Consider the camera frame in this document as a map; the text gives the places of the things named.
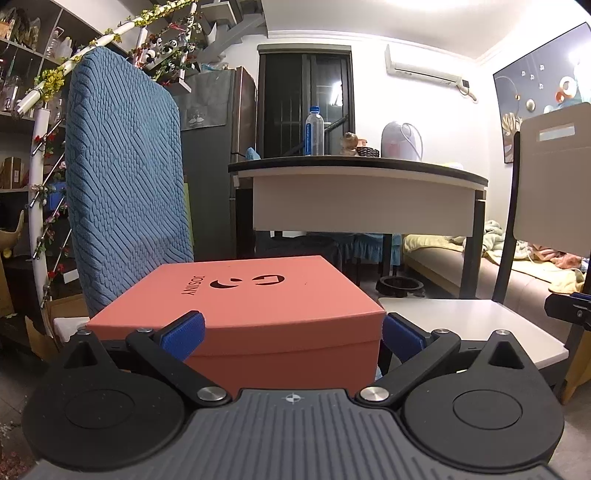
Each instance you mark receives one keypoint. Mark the white air conditioner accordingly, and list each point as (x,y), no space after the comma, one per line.
(422,64)

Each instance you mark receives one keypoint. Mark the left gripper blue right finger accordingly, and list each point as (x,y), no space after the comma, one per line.
(423,355)

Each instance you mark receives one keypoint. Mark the pink box lid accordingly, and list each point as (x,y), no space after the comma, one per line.
(252,307)

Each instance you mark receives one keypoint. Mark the dark grey refrigerator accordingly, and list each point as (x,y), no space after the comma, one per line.
(218,126)

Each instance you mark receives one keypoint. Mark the cardboard box on floor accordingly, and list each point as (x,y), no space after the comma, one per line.
(62,318)

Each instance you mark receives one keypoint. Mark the clear water bottle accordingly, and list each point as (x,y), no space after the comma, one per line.
(314,133)

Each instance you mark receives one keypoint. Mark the small brown figurine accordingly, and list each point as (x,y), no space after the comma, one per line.
(351,143)

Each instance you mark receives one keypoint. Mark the framed wall painting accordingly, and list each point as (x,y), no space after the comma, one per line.
(553,76)

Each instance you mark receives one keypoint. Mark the green stacked stools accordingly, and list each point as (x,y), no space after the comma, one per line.
(188,212)

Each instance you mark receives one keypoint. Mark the black trash bin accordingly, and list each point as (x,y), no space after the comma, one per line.
(399,286)

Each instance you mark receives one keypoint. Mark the pink cardboard box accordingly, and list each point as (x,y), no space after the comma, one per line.
(349,367)

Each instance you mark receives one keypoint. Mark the white staircase with garland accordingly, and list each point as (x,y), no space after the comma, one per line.
(92,115)

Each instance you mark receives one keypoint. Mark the blue textured chair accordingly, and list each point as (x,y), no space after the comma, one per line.
(124,175)

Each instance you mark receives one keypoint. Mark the blue cloth on table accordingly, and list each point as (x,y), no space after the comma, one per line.
(251,155)

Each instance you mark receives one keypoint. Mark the white table with black top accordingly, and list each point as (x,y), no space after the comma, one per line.
(342,194)

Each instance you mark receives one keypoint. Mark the white rice cooker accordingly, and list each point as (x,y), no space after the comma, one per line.
(402,141)

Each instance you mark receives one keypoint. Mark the wooden shelf unit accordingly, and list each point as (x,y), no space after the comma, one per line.
(36,251)

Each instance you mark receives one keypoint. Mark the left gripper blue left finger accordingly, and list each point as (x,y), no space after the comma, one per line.
(162,354)

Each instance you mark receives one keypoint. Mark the dark woven basket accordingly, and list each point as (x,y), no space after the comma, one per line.
(367,152)

